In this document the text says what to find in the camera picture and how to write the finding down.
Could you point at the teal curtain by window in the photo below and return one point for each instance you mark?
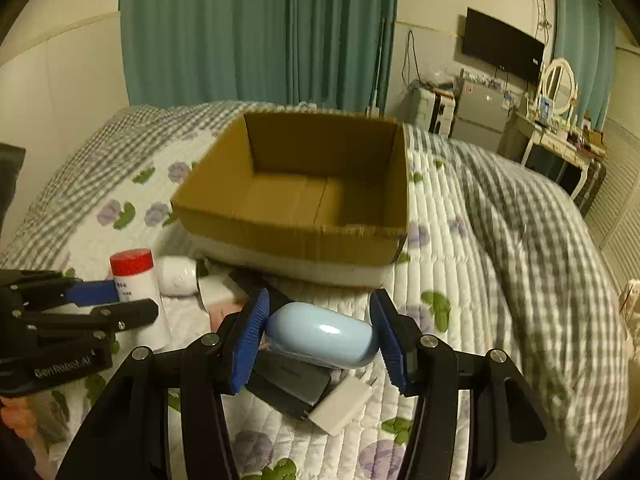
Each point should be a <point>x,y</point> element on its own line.
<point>585,37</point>

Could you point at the white dressing table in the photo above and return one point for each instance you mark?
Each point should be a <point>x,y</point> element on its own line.
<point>521,135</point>

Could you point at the light blue oval case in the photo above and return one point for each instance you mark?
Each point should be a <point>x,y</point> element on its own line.
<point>320,336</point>

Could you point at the white storage cabinet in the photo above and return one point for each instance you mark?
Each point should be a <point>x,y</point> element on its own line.
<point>432,110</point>

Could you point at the black wall television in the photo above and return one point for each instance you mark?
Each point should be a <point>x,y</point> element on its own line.
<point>502,45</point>

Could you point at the white bottle red cap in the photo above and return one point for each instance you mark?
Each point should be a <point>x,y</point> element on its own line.
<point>135,279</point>

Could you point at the brown cardboard box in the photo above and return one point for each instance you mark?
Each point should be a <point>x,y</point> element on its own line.
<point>315,197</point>

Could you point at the black rectangular case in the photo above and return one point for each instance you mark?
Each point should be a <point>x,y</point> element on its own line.
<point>290,386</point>

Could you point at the white mop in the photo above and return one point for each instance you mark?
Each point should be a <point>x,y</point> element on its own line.
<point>373,110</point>

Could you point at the grey checkered blanket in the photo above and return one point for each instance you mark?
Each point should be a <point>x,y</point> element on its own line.
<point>497,256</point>

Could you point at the white oval vanity mirror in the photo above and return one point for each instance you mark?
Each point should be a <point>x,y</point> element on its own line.
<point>559,85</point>

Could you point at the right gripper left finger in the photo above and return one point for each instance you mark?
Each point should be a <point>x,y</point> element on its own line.
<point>214,366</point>

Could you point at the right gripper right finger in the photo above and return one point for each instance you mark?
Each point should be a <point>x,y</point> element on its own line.
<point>423,367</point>

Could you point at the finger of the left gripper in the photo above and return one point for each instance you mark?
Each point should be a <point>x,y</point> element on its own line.
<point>46,289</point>
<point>111,318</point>

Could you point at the silver mini fridge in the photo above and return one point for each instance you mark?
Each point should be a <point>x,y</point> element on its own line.
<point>480,116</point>

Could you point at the white lint remover device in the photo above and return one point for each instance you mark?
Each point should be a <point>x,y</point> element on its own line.
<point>177,276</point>

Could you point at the left hand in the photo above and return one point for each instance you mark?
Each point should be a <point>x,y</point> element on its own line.
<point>17,415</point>

